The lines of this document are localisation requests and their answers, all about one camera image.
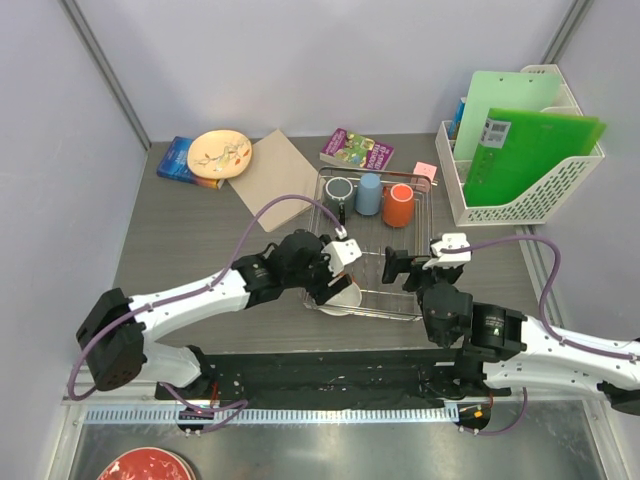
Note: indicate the white file organizer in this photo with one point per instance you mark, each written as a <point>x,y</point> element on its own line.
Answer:
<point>539,88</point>

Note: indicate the beige cardboard notebook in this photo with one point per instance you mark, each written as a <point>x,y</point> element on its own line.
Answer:
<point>277,168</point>

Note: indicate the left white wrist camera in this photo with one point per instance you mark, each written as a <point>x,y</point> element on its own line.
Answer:
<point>342,251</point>

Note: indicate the slotted cable duct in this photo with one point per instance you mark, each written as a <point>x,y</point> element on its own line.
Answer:
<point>175,414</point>

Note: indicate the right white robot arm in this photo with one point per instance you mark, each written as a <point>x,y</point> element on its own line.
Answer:
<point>500,348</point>

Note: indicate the orange white bowl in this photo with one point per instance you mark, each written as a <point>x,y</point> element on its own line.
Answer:
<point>342,303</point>

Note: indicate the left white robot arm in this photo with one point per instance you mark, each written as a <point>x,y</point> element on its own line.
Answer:
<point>120,338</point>

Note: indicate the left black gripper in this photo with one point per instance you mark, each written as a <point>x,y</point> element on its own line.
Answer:
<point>334,287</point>

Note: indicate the blue Jane Eyre book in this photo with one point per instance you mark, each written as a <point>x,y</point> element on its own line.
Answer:
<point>173,166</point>

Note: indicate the grey mug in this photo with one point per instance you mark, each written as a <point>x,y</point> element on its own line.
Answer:
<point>339,195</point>

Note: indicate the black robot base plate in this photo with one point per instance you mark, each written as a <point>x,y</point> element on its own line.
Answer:
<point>339,380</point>

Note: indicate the metal wire dish rack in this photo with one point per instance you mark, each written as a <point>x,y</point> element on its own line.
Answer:
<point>379,300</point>

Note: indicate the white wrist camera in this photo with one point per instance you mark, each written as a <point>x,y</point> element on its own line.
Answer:
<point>342,251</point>
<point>451,250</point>

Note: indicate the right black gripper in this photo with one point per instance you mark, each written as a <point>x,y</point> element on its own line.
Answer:
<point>396,262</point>

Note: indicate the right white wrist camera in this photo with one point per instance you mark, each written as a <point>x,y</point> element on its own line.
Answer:
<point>451,250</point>

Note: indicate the orange cup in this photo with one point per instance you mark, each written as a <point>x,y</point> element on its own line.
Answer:
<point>398,205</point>

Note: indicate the blue book in organizer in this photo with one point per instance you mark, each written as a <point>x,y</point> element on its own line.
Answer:
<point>455,122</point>

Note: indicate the purple treehouse book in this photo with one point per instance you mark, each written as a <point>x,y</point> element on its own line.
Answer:
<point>345,148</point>

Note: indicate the blue cup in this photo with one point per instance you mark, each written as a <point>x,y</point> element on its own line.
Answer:
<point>369,194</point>

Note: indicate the beige bird plate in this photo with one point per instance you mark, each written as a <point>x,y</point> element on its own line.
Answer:
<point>219,154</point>

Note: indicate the red round plate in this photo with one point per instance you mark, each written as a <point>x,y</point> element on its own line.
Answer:
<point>148,463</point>

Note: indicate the bright green folder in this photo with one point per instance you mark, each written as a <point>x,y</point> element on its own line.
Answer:
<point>518,147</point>

